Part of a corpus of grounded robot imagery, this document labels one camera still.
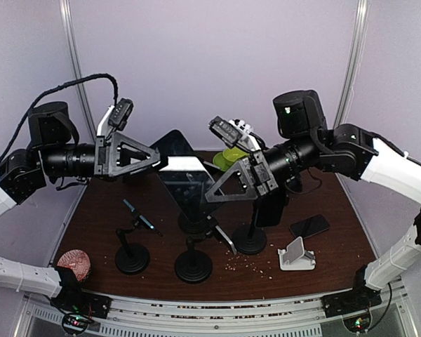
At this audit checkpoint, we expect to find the aluminium frame post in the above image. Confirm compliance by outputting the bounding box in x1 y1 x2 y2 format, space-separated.
59 0 96 140
333 0 370 128

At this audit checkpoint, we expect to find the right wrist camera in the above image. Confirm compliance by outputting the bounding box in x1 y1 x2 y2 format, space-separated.
208 116 262 153

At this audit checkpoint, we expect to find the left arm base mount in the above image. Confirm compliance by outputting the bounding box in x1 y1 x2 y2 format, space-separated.
51 288 112 319

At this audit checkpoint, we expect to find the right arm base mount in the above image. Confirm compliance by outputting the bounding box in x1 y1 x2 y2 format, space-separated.
321 290 382 318

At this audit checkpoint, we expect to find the front aluminium rail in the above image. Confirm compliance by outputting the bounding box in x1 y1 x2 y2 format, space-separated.
24 286 408 337

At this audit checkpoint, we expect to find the black round-base stand right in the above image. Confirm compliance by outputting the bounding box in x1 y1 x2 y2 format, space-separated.
231 201 267 255

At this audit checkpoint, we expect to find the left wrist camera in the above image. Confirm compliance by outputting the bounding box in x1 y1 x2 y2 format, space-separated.
96 98 134 136

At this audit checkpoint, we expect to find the green plastic bowl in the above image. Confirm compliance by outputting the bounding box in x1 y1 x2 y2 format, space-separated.
222 147 248 166

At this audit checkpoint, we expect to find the white folding phone stand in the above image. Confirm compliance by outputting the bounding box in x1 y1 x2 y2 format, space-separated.
277 237 316 271

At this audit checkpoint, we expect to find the left aluminium frame post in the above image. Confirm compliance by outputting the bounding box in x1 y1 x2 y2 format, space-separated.
59 0 96 140

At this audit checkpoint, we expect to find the right aluminium frame post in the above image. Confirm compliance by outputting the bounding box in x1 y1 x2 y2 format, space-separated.
333 0 370 128

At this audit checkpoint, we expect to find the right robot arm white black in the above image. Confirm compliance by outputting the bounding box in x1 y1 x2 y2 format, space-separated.
205 90 421 310

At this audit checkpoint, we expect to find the black round-base stand back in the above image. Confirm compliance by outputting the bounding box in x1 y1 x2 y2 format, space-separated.
178 220 209 234

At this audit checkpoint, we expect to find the black round-base stand front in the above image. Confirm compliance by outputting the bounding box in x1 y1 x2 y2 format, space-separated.
174 216 218 284

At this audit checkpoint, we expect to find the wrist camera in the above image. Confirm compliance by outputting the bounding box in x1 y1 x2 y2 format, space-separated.
96 98 134 136
208 116 262 153

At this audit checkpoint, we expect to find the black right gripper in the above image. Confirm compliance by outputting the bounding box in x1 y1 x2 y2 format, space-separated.
203 131 321 202

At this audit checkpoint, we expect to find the black round-base stand left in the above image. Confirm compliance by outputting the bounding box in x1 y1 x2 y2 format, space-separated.
114 221 163 275

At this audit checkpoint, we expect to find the blue phone on right stand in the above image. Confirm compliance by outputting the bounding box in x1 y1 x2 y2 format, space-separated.
256 193 289 227

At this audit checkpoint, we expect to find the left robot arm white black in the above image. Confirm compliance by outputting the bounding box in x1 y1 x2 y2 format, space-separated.
0 99 168 312

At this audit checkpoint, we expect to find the teal phone on left stand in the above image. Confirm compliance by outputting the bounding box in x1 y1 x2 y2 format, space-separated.
123 199 155 230

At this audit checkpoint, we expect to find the black round-base stand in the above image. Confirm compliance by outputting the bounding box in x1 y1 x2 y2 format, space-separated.
174 216 218 284
114 221 163 275
178 220 209 234
231 201 267 255

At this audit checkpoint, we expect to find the left black braided cable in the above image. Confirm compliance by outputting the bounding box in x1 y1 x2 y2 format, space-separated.
0 72 119 183

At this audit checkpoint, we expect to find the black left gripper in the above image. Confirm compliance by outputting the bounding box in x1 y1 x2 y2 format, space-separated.
40 130 160 183

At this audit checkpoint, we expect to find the pink cased smartphone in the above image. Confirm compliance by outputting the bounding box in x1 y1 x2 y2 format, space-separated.
289 214 330 239

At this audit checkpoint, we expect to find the green plastic plate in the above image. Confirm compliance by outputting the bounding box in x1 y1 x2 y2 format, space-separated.
213 152 229 172

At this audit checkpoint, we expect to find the red patterned bowl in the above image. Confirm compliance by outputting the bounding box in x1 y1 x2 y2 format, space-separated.
57 249 91 282

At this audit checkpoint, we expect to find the large black smartphone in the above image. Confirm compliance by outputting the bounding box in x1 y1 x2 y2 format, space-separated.
151 130 222 223

